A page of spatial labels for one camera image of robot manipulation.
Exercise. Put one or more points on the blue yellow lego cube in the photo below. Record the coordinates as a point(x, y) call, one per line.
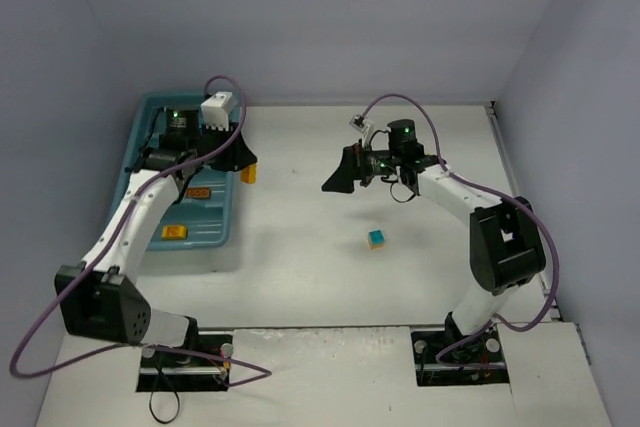
point(376, 239)

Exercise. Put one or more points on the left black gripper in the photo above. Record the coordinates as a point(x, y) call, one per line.
point(232, 148)

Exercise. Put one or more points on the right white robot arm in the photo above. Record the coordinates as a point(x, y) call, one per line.
point(505, 248)

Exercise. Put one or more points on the long yellow lego brick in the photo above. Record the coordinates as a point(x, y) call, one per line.
point(249, 174)

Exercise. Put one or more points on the orange brown lego brick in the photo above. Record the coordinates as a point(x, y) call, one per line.
point(198, 193)

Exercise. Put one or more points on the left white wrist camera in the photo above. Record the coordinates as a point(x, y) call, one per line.
point(216, 110)

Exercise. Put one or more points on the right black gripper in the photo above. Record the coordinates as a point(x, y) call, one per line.
point(360, 164)

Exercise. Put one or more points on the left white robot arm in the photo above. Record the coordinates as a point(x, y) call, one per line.
point(99, 296)

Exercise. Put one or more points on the yellow striped lego piece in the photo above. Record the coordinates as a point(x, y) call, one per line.
point(174, 232)

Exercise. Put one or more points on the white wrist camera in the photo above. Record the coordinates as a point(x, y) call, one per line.
point(216, 110)
point(365, 127)

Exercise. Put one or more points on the teal plastic compartment tray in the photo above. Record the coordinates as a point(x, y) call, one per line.
point(220, 207)

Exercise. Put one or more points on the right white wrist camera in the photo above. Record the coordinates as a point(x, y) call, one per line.
point(365, 127)

